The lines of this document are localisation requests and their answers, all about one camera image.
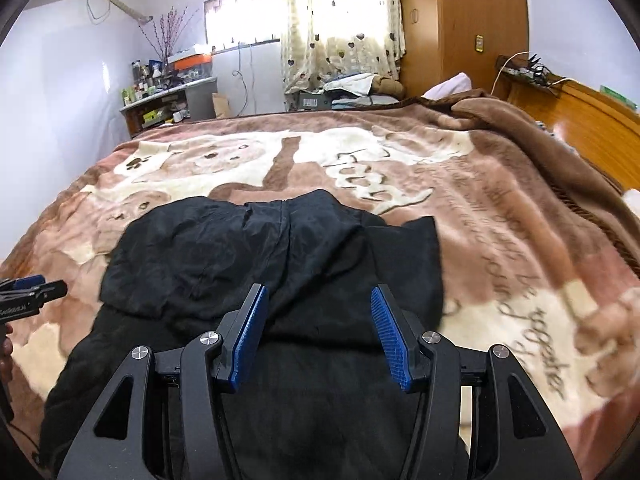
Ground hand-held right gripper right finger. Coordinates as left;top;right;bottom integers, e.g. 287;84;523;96
370;283;583;480

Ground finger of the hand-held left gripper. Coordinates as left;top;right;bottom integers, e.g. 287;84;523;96
27;281;68;305
0;274;43;293

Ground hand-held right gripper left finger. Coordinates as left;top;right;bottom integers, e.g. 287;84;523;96
56;283;271;480

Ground black puffer jacket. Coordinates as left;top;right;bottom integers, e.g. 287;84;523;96
40;189;448;480

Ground pile of clothes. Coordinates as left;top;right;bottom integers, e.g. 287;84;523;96
322;72;378;106

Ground brown printed blanket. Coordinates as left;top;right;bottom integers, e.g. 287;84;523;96
0;87;640;480

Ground wooden desk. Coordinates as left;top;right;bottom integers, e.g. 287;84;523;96
119;77;218;138

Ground group of bottles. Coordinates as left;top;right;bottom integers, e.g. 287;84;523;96
120;60;168;106

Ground grey box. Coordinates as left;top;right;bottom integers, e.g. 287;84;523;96
286;91;333;111

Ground brown stuffed toy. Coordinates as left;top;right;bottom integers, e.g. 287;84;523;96
372;75;406;98

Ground floral cloth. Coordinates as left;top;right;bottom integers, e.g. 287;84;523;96
532;120;568;148

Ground pink pillow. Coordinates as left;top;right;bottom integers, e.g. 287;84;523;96
422;72;473;101

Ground orange storage box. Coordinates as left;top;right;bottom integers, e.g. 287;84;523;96
167;50;216;81

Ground pink flower branches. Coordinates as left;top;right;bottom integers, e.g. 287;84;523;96
137;7;198;63

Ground wooden headboard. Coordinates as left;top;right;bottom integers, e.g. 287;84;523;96
500;72;640;196

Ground power strip with plugs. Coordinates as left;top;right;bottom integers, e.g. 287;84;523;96
497;52;566;88

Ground window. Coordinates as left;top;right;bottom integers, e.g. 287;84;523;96
203;0;283;51

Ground wooden wardrobe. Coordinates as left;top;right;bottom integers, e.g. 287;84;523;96
397;0;530;98

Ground green packet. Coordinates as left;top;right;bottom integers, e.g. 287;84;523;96
599;84;640;111

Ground heart print curtain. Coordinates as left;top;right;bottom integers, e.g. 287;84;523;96
276;0;407;95

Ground white cable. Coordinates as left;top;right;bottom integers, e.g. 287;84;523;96
490;51;531;98

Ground beige wall bracket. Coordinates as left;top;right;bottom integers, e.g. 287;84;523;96
85;0;153;23

